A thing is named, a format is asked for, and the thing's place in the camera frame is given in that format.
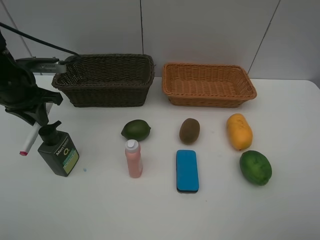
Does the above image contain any dark brown wicker basket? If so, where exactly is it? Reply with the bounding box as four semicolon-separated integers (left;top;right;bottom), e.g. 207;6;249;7
52;53;155;108

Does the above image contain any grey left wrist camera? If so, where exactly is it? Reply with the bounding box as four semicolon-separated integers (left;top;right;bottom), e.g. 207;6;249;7
15;57;67;74

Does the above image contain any pink bottle white cap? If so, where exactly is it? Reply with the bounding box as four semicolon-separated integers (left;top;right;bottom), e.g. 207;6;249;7
125;139;143;178

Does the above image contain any orange wicker basket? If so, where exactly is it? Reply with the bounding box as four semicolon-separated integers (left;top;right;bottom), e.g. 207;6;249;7
162;63;257;108

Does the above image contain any smooth green lime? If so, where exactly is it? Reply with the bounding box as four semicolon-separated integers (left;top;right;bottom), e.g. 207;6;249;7
121;119;151;142

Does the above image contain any white marker pen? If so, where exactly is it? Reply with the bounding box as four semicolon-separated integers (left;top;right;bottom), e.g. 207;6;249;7
19;103;54;157

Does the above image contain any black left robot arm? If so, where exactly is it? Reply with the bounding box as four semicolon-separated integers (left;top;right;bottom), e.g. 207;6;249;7
0;36;63;126

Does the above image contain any brown kiwi fruit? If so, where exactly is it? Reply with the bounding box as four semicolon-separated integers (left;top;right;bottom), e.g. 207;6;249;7
179;118;200;145

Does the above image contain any blue whiteboard eraser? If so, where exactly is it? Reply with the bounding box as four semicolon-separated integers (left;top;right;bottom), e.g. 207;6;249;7
176;149;199;193

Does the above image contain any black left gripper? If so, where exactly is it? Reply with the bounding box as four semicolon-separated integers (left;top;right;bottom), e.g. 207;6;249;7
0;53;63;126

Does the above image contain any bumpy green citrus fruit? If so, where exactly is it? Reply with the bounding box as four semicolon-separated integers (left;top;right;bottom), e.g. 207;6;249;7
239;150;273;186

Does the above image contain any dark green pump bottle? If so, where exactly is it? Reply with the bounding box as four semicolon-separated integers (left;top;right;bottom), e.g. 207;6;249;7
38;120;79;177

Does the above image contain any yellow mango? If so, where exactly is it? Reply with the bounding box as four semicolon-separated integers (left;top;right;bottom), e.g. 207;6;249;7
226;113;253;151

